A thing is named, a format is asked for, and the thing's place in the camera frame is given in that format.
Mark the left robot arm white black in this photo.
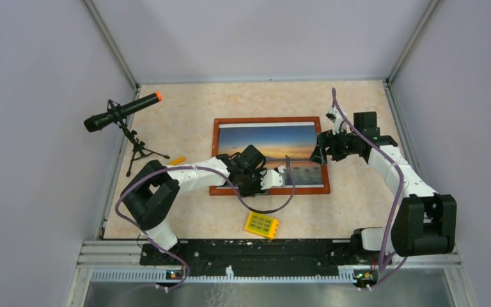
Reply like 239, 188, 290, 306
120, 145, 268, 264

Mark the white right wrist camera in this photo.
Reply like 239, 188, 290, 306
325, 106, 347, 134

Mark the yellow handled screwdriver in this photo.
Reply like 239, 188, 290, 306
168, 157, 186, 166

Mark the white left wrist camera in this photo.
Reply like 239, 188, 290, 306
260, 166, 286, 190

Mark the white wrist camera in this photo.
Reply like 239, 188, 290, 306
260, 166, 286, 190
325, 106, 347, 134

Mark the black mini tripod stand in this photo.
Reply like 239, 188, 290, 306
107, 99, 170, 177

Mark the sunset photo print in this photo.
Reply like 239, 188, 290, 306
215, 121, 329, 188

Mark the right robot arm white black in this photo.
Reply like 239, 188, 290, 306
310, 107, 457, 264

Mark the aluminium rail frame front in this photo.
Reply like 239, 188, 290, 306
66, 239, 478, 306

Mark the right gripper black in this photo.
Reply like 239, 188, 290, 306
309, 125, 361, 165

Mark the white slotted cable duct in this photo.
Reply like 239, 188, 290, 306
90, 267, 356, 284

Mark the black microphone orange tip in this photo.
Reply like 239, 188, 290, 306
84, 92, 162, 132

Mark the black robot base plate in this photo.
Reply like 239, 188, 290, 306
139, 237, 379, 277

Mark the red wooden picture frame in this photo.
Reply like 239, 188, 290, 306
212, 116, 331, 195

